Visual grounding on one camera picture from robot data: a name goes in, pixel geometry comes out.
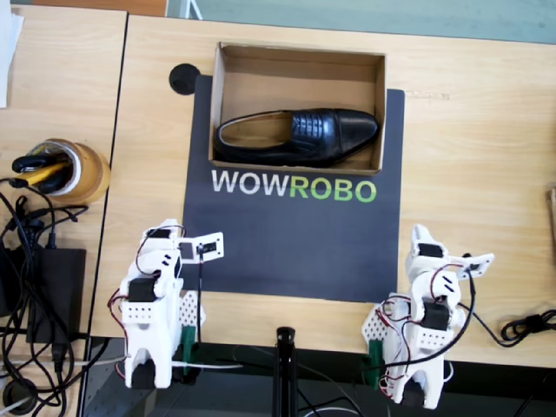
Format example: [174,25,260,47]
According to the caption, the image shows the black leather dress shoe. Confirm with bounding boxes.
[212,108,379,169]

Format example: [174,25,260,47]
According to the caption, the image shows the open cardboard box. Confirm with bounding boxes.
[208,41,387,176]

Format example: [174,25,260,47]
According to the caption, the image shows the brown packing tape roll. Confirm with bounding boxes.
[25,137,113,205]

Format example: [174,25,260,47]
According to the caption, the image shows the green desk clamp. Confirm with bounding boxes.
[367,341,386,387]
[180,325,199,377]

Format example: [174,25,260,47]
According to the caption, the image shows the black power adapter brick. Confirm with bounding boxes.
[26,247,88,344]

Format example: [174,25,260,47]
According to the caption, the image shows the dark WOWROBO mat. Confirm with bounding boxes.
[181,74,406,304]

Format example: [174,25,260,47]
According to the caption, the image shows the black round desk grommet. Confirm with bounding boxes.
[169,63,202,96]

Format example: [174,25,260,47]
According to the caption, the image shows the white paper stack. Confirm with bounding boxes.
[0,3,26,109]

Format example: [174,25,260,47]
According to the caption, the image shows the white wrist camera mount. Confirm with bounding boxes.
[460,253,495,277]
[176,232,226,264]

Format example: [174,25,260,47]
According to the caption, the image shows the black camera cable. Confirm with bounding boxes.
[377,269,477,369]
[195,249,208,345]

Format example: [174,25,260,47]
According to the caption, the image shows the white perforated base plate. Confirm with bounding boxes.
[178,289,208,338]
[361,299,405,348]

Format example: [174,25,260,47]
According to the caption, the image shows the thin black plug cable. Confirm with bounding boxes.
[6,202,90,248]

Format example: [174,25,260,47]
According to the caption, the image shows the black coiled power cable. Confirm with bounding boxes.
[467,302,556,348]

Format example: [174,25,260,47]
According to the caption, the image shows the yellow handled pliers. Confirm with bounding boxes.
[23,161,74,195]

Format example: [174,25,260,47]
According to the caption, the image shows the thick black cable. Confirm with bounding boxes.
[0,177,73,407]

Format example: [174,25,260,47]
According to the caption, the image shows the black handled tool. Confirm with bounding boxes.
[11,152,50,174]

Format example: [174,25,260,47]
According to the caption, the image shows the black camera stand pole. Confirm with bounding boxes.
[275,326,299,417]

